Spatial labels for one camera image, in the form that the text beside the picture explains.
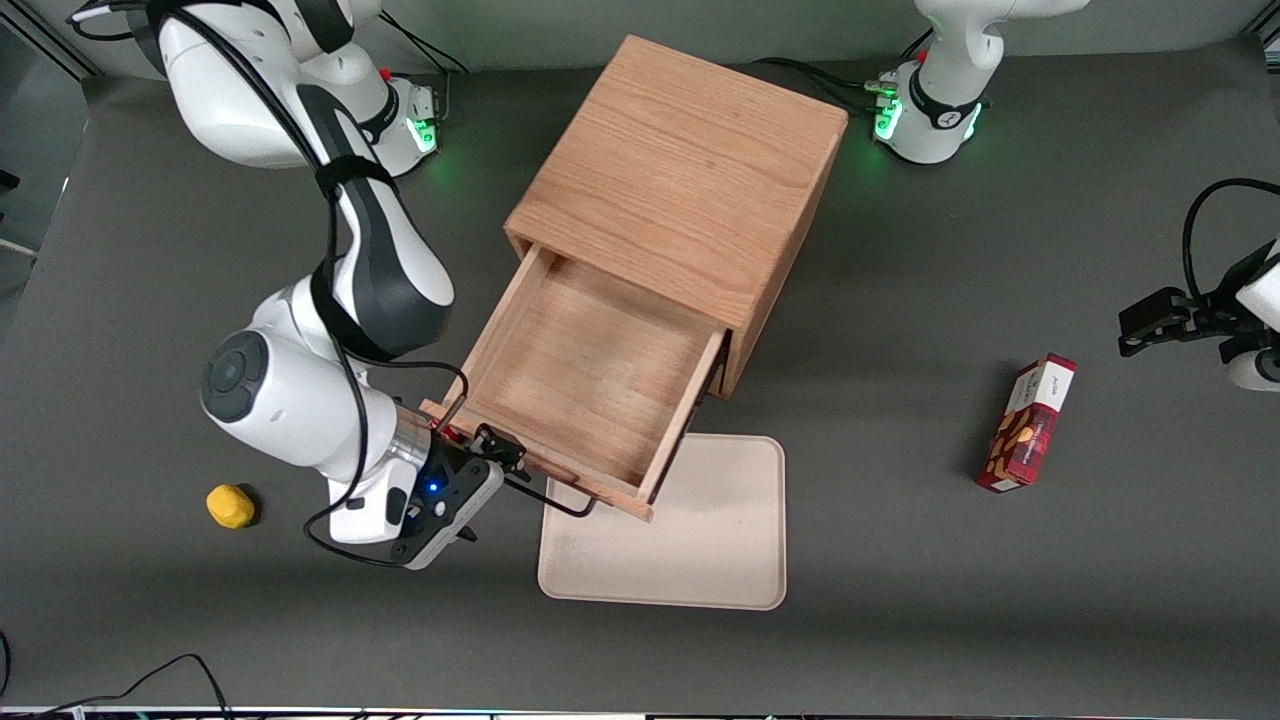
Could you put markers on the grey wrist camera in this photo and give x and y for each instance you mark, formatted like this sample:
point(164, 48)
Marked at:
point(465, 505)
point(1258, 370)

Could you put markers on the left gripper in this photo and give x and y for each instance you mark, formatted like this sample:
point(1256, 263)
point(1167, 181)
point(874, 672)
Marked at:
point(1217, 308)

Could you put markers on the red cookie box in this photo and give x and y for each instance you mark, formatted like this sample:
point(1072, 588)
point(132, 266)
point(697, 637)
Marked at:
point(1030, 425)

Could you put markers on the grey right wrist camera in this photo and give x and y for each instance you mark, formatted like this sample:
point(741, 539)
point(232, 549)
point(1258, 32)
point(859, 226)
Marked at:
point(465, 505)

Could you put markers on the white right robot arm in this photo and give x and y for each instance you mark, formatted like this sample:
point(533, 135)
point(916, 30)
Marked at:
point(300, 400)

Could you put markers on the yellow lemon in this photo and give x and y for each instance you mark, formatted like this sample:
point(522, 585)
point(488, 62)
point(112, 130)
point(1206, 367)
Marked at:
point(230, 506)

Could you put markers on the beige plastic tray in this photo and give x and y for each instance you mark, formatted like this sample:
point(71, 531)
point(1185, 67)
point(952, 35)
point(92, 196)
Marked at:
point(720, 540)

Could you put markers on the wooden drawer cabinet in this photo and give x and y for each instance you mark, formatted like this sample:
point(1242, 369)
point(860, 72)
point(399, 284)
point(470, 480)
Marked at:
point(680, 170)

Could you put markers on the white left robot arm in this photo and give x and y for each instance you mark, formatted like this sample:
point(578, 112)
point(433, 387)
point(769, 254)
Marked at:
point(945, 90)

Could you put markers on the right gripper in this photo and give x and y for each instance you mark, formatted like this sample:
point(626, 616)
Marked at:
point(462, 466)

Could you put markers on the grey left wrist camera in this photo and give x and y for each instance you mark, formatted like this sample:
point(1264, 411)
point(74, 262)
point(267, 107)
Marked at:
point(1258, 370)

